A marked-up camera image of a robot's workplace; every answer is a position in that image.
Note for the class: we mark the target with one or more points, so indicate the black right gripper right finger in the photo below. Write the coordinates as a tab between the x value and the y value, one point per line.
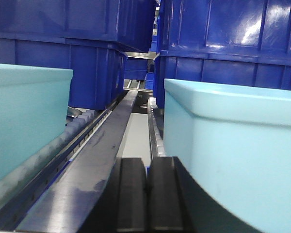
177	204

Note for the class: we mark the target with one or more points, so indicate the light blue plastic bin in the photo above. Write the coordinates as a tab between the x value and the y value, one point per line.
235	141

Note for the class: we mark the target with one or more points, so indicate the dark blue crate lower left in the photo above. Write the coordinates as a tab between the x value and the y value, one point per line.
98	66

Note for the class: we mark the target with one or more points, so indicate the dark blue crate lower right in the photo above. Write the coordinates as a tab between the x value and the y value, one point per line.
221	68

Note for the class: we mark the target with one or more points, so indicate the dark blue crate upper left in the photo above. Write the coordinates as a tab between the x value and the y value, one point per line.
129	23

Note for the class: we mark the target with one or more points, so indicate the dark blue crate upper right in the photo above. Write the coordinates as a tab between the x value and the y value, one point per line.
250	30

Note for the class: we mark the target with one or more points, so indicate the white roller track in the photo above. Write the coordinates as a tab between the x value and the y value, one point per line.
155	124

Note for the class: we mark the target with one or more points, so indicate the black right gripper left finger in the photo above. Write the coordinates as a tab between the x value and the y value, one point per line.
122	206

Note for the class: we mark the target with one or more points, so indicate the dark blue crate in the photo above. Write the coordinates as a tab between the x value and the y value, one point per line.
221	68
250	30
129	23
98	66

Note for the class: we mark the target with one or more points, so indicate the steel shelf divider rail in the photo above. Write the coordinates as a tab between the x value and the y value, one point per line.
62	195

